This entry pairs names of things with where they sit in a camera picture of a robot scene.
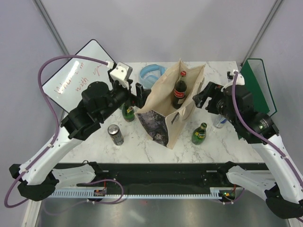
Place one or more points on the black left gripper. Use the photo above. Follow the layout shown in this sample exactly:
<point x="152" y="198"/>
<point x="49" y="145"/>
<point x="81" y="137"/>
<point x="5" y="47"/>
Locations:
<point x="142" y="94"/>

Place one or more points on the green ring binder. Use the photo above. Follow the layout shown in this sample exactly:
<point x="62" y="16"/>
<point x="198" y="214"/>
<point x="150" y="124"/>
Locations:
<point x="256" y="81"/>

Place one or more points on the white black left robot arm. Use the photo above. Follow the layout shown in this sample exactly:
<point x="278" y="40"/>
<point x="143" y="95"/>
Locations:
<point x="38" y="177"/>

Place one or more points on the black Schweppes drink can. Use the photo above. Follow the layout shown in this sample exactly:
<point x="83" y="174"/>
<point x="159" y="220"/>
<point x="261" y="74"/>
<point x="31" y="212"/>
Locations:
<point x="115" y="134"/>

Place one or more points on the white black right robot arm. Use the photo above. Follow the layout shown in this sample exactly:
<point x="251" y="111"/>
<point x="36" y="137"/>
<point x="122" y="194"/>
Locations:
<point x="284" y="194"/>

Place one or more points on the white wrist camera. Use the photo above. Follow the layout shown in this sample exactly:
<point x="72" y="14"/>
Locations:
<point x="235" y="76"/>
<point x="121" y="73"/>

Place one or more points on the light blue slotted cable duct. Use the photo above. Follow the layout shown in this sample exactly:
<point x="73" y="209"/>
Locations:
<point x="98" y="193"/>

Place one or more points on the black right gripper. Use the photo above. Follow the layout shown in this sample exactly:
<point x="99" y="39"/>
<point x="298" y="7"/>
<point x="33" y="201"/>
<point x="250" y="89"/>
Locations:
<point x="212" y="90"/>

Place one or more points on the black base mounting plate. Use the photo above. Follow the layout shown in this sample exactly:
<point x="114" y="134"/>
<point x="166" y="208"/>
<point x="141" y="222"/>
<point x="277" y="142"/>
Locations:
<point x="169" y="178"/>

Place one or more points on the white dry-erase board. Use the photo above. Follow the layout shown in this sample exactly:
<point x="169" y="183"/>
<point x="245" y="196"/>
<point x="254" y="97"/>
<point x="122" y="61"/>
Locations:
<point x="66" y="85"/>

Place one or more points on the silver Red Bull can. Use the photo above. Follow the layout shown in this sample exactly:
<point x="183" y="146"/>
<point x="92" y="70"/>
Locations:
<point x="220" y="121"/>

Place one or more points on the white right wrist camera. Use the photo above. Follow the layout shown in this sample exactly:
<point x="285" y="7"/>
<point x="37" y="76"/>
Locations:
<point x="235" y="76"/>

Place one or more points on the cream canvas Monet tote bag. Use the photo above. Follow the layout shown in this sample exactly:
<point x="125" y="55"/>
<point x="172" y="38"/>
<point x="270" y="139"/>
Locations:
<point x="162" y="122"/>

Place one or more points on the Coca-Cola glass bottle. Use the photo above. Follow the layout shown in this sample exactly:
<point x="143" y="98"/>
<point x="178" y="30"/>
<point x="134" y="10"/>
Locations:
<point x="180" y="88"/>

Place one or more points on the green perrier bottle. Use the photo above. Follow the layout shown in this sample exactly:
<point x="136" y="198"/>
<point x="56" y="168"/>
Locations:
<point x="199" y="134"/>
<point x="128" y="112"/>

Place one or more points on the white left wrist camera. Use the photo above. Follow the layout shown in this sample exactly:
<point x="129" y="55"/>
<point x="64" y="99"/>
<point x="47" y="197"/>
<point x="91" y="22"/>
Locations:
<point x="121" y="73"/>

